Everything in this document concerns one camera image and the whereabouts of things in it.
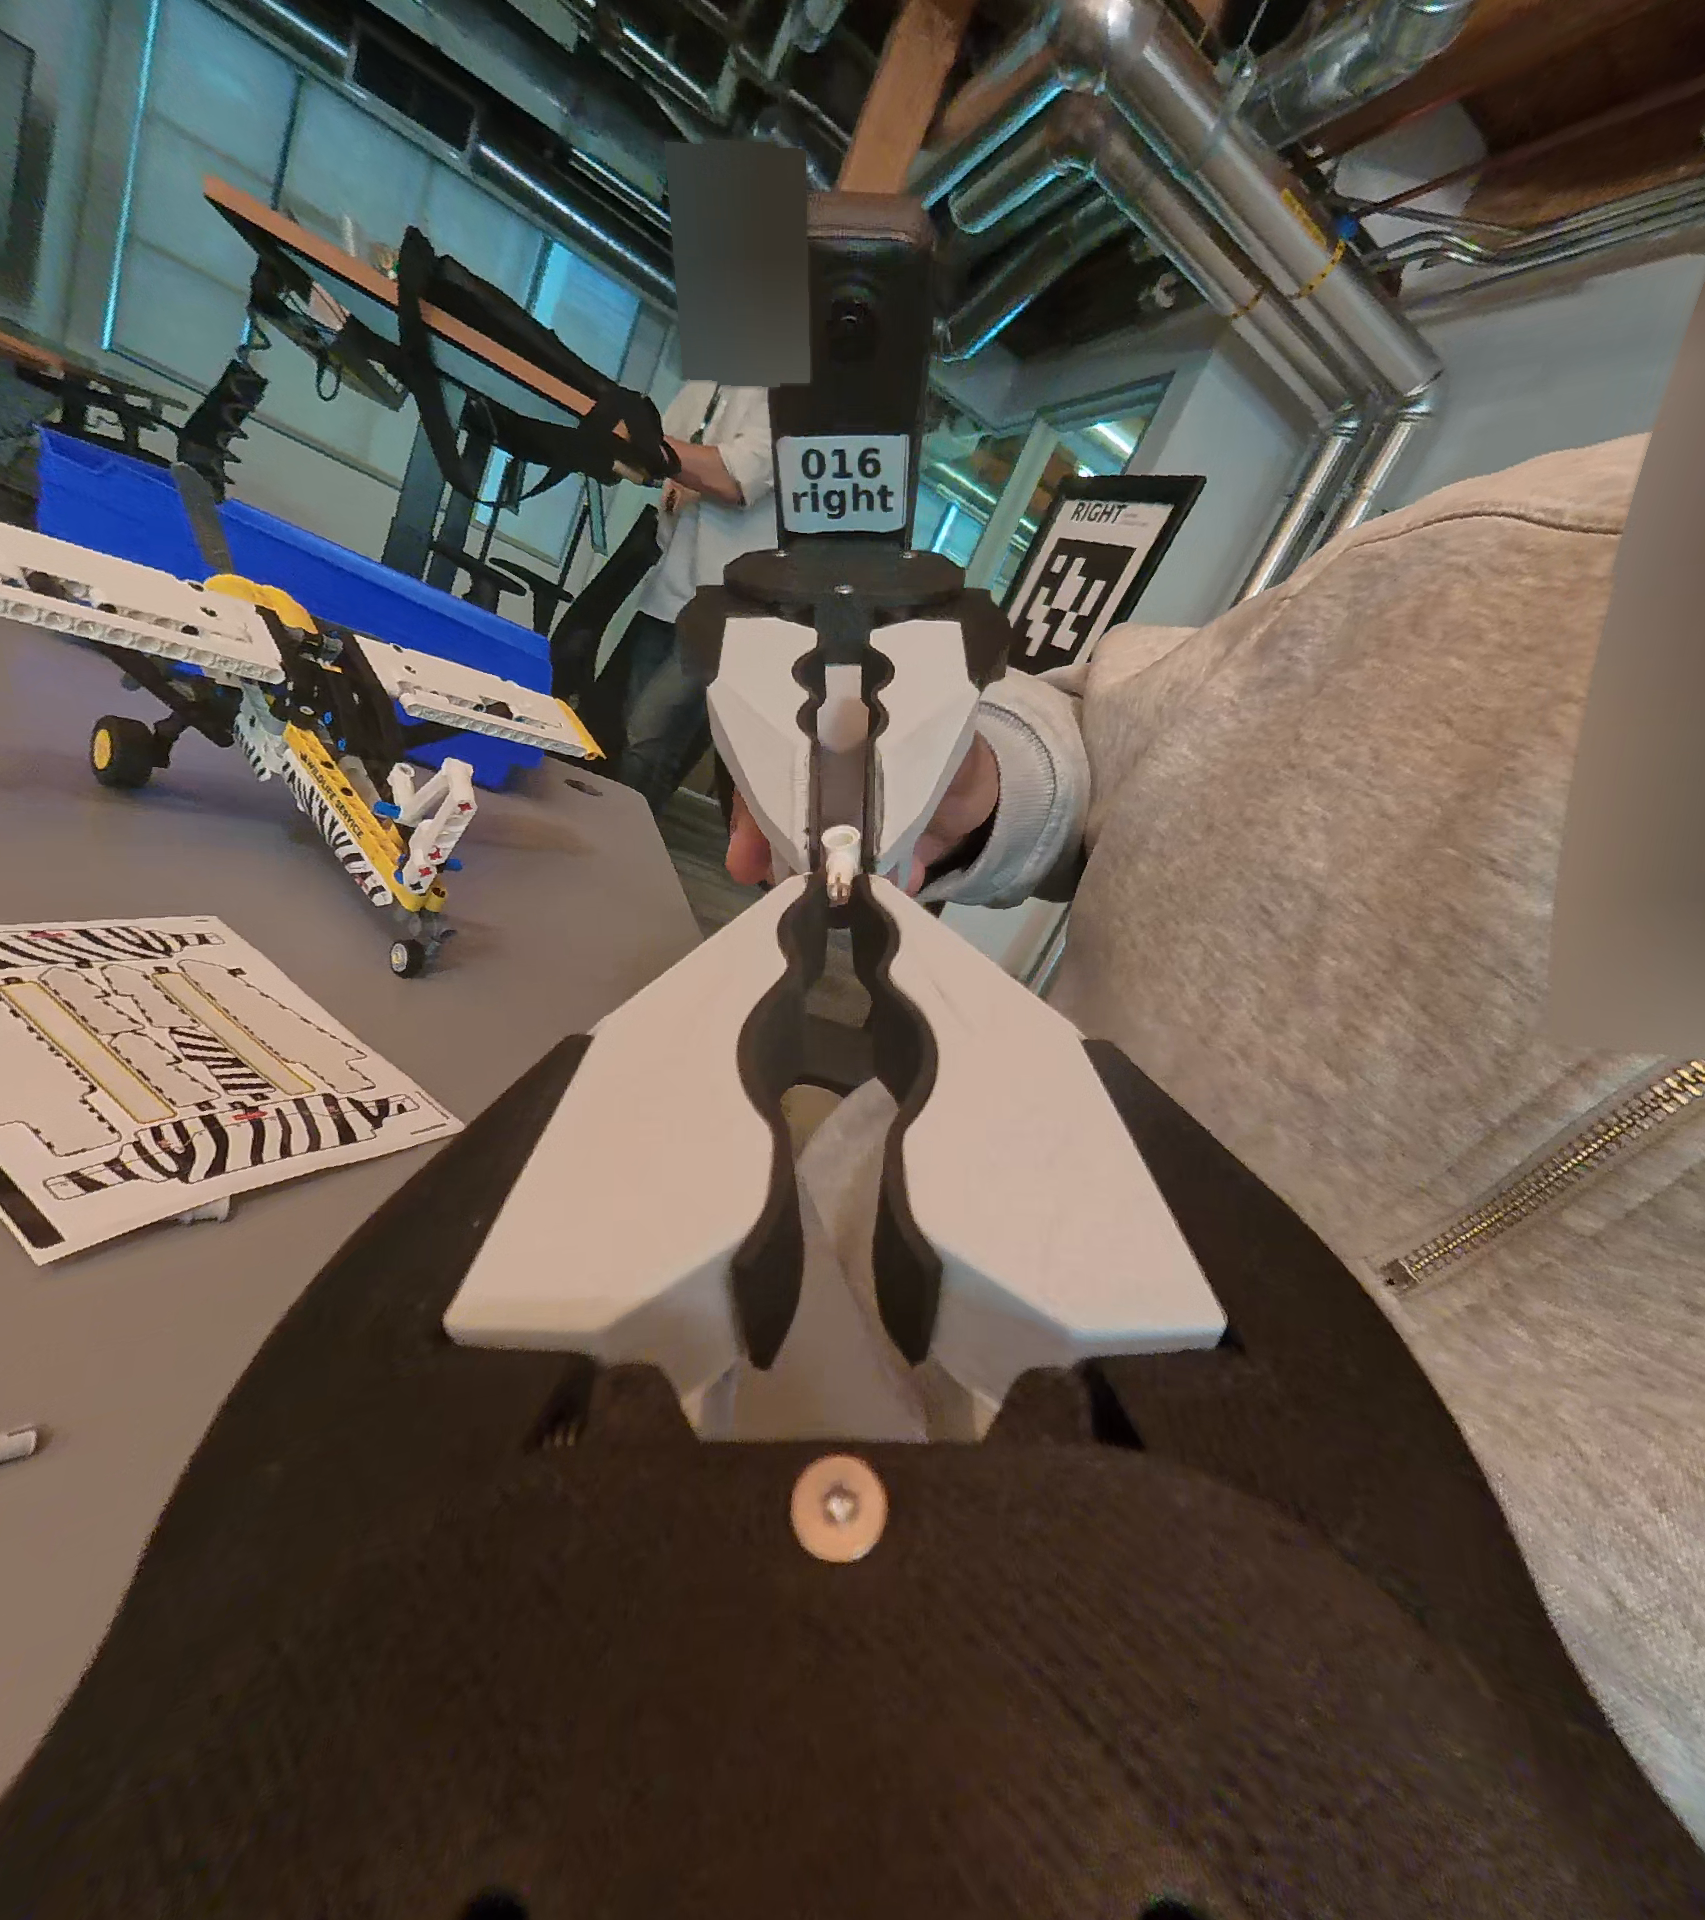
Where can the light grey lego connector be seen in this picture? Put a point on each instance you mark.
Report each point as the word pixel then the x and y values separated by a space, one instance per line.
pixel 200 1211

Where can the blue plastic bin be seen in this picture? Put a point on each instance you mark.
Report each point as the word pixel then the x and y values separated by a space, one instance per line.
pixel 341 577

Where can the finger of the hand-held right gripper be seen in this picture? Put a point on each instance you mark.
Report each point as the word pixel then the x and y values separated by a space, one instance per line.
pixel 756 705
pixel 937 720

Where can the person's right hand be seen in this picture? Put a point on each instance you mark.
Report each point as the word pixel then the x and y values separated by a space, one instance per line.
pixel 963 819

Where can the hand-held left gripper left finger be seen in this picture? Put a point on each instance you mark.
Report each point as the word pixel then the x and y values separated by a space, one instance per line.
pixel 597 1201

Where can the tilted wood-edged desk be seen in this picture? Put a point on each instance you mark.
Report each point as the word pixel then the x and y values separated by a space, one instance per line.
pixel 388 284

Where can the person's right forearm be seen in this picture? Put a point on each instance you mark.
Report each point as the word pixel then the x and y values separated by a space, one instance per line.
pixel 1241 675

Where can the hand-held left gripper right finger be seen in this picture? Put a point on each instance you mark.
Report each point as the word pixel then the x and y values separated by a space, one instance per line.
pixel 1062 1201

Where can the black white marker board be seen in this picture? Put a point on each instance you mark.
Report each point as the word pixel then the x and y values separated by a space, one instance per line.
pixel 1091 577

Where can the zebra print sticker sheet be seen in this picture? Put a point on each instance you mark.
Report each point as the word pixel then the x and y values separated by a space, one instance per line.
pixel 146 1081

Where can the lego airplane model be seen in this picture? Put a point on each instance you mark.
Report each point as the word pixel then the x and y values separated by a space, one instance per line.
pixel 267 631

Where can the white short lego beam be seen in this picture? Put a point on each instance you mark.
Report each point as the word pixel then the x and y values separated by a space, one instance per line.
pixel 838 858

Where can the silver ventilation duct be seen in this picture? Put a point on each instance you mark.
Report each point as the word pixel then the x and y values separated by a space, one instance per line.
pixel 1241 196

